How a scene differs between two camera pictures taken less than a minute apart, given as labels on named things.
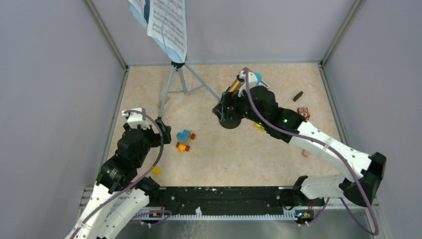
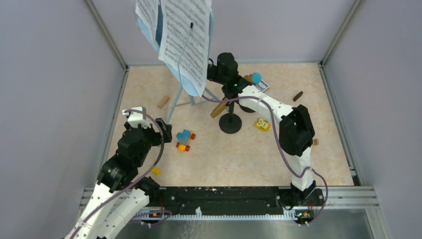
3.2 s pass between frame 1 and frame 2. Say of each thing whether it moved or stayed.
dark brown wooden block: stayed
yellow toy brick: stayed
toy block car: stayed
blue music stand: moved
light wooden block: stayed
